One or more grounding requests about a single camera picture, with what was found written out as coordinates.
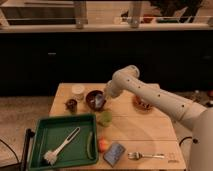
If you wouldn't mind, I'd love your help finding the blue grey towel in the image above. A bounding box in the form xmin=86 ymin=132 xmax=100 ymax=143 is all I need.
xmin=95 ymin=94 xmax=105 ymax=109

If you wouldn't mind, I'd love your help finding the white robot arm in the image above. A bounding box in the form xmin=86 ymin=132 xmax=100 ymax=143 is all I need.
xmin=104 ymin=65 xmax=213 ymax=171

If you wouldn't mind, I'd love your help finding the dark purple bowl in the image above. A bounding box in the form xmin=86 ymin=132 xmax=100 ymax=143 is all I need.
xmin=86 ymin=90 xmax=106 ymax=111

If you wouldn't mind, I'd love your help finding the green cup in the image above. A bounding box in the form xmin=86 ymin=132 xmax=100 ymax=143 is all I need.
xmin=98 ymin=111 xmax=112 ymax=127

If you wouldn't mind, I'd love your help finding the white cup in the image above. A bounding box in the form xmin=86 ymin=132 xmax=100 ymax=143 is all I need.
xmin=71 ymin=84 xmax=85 ymax=100

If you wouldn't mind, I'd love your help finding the small dark brown cup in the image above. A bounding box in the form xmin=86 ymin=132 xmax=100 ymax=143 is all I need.
xmin=65 ymin=99 xmax=77 ymax=113

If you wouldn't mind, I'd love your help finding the orange toy fruit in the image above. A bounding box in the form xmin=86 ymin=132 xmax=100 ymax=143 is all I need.
xmin=98 ymin=138 xmax=109 ymax=153

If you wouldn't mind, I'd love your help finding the blue sponge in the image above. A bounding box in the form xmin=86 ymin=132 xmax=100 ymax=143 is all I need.
xmin=103 ymin=142 xmax=125 ymax=167

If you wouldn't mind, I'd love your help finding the green plastic tray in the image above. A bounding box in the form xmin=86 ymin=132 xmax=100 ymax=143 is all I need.
xmin=28 ymin=114 xmax=99 ymax=171

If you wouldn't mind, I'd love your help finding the silver fork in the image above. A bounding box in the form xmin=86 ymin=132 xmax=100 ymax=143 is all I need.
xmin=127 ymin=152 xmax=165 ymax=160

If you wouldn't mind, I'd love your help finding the white dish brush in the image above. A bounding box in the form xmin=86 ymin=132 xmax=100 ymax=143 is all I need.
xmin=44 ymin=127 xmax=81 ymax=165

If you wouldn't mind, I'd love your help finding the black stand left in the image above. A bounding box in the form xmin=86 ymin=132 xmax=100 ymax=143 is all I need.
xmin=20 ymin=129 xmax=35 ymax=171

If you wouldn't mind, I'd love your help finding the black cable right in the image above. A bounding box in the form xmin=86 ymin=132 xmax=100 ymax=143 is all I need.
xmin=178 ymin=136 xmax=194 ymax=148

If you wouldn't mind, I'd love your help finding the black cable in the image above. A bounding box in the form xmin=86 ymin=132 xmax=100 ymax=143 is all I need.
xmin=0 ymin=138 xmax=22 ymax=170
xmin=178 ymin=136 xmax=194 ymax=148

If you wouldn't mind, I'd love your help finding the black cable left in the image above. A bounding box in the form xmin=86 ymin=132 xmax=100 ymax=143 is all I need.
xmin=0 ymin=138 xmax=22 ymax=170

